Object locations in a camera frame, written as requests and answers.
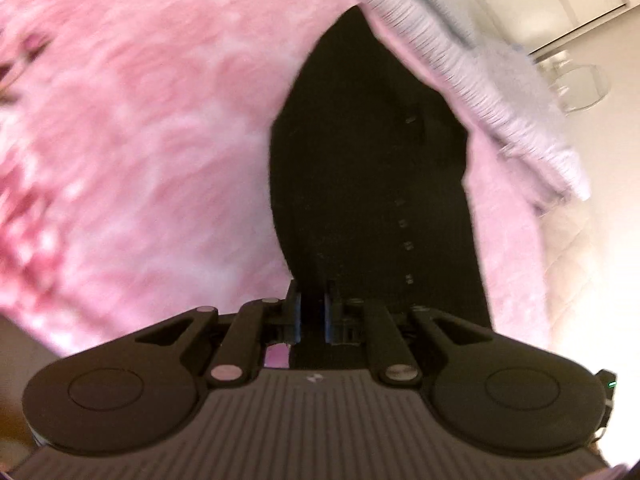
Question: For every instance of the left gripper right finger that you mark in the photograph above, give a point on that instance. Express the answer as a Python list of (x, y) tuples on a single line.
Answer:
[(369, 320)]

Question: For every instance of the lilac striped folded quilt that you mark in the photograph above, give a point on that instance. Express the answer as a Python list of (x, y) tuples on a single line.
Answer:
[(499, 86)]

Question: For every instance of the black knit skirt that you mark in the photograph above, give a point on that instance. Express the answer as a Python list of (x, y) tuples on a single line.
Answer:
[(366, 170)]

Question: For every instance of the pink floral bed blanket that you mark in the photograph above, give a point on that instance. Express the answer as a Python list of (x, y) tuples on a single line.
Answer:
[(134, 159)]

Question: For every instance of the round mirror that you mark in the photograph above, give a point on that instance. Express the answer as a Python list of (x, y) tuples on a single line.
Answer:
[(578, 86)]

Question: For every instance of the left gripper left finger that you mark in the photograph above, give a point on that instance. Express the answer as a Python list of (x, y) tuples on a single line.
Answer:
[(265, 321)]

